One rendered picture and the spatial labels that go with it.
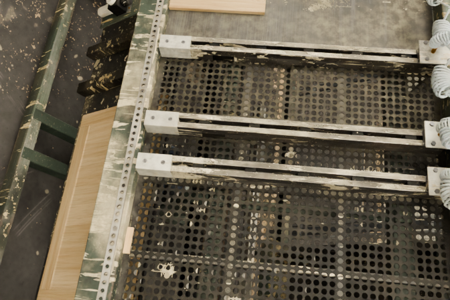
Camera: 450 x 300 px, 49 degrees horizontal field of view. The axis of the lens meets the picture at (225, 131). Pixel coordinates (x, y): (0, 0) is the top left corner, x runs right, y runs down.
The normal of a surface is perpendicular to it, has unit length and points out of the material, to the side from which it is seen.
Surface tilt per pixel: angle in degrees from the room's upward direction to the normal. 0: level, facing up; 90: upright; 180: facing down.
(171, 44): 57
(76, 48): 0
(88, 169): 90
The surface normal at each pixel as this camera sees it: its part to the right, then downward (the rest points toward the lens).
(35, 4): 0.81, -0.17
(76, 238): -0.58, -0.40
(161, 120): -0.05, -0.42
